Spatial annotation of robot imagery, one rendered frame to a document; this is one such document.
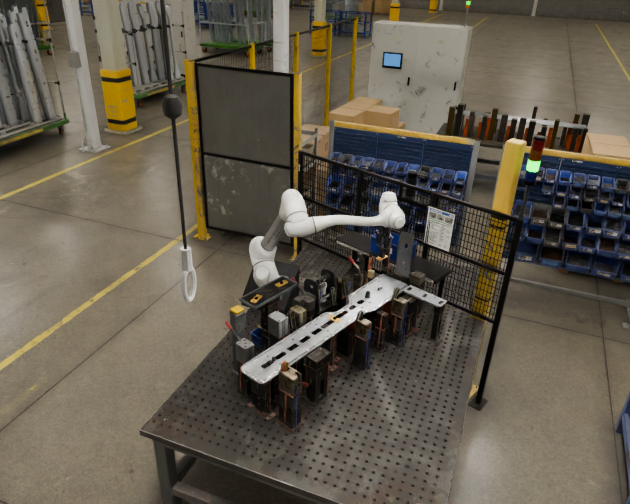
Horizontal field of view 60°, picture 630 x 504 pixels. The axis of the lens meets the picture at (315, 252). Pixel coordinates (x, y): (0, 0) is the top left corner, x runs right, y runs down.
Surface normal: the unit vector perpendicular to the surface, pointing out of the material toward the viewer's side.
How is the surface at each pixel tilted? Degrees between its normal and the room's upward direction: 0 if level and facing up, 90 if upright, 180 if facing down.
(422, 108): 90
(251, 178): 89
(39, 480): 0
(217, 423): 0
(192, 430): 0
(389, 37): 90
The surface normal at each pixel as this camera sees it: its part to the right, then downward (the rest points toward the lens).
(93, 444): 0.03, -0.88
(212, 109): -0.41, 0.43
